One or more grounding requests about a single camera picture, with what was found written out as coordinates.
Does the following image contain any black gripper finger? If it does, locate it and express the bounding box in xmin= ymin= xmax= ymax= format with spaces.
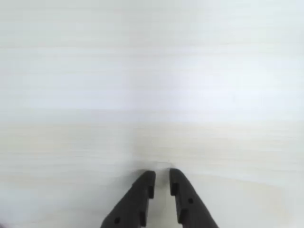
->
xmin=99 ymin=170 xmax=156 ymax=228
xmin=169 ymin=168 xmax=219 ymax=228

